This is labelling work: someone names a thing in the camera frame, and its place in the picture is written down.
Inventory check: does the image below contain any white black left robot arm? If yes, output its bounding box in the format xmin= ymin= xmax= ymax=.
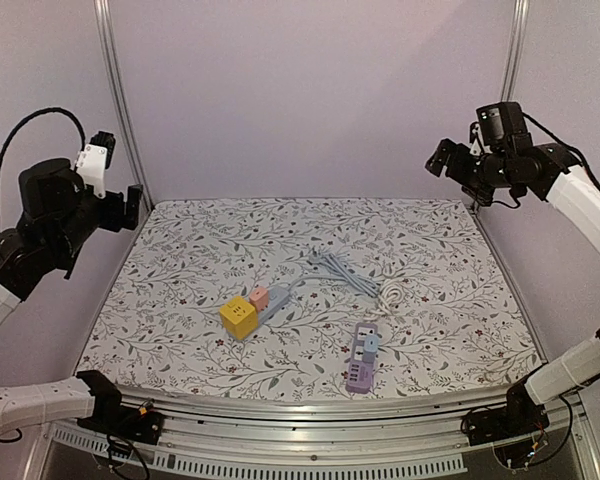
xmin=0 ymin=131 xmax=143 ymax=443

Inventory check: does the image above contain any aluminium front rail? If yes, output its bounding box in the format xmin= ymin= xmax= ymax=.
xmin=27 ymin=387 xmax=600 ymax=479

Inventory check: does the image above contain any purple power strip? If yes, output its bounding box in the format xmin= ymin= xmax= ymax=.
xmin=345 ymin=322 xmax=379 ymax=394

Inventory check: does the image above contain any white coiled cable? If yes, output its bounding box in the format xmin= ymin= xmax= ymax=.
xmin=367 ymin=278 xmax=414 ymax=317

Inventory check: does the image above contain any aluminium frame post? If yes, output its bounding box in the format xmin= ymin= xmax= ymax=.
xmin=94 ymin=0 xmax=154 ymax=212
xmin=500 ymin=0 xmax=530 ymax=101

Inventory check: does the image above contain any left aluminium frame post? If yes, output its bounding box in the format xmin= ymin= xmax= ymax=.
xmin=94 ymin=0 xmax=154 ymax=212

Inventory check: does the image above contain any right aluminium frame post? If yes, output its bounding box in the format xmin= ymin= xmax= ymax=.
xmin=500 ymin=0 xmax=530 ymax=101

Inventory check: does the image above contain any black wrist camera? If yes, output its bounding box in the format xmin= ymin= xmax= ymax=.
xmin=476 ymin=102 xmax=533 ymax=154
xmin=18 ymin=131 xmax=116 ymax=223

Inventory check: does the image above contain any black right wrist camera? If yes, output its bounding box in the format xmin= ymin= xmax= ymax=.
xmin=476 ymin=102 xmax=533 ymax=154

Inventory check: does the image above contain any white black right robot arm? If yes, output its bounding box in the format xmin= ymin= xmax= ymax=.
xmin=425 ymin=102 xmax=600 ymax=436

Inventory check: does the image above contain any floral patterned table mat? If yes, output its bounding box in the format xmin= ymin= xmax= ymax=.
xmin=78 ymin=199 xmax=543 ymax=402

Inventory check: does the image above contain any light blue plug adapter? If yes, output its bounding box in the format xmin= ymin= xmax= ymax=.
xmin=362 ymin=334 xmax=379 ymax=364

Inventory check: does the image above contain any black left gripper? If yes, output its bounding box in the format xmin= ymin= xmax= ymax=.
xmin=53 ymin=183 xmax=144 ymax=260

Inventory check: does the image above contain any pink plug adapter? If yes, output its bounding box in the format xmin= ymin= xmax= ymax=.
xmin=249 ymin=286 xmax=269 ymax=313

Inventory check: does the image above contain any yellow cube socket adapter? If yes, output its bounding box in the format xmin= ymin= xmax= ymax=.
xmin=219 ymin=296 xmax=258 ymax=340

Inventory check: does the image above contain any blue power strip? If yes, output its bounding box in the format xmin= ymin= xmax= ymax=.
xmin=258 ymin=285 xmax=290 ymax=325

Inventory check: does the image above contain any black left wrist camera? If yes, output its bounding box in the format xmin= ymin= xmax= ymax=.
xmin=18 ymin=131 xmax=116 ymax=223

